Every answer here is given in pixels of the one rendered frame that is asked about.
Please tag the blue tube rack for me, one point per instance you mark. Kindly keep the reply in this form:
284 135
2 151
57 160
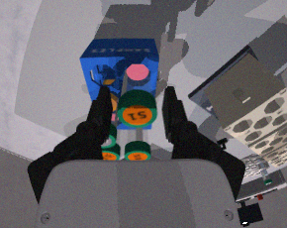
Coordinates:
115 56

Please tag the beige bucket adapter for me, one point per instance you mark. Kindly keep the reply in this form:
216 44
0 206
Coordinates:
240 99
276 154
280 162
276 139

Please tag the white tube rack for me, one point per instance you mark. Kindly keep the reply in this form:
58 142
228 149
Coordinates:
252 164

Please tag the green tube cap with orange dot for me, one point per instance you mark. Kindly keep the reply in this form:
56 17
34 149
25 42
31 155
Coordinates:
137 106
114 152

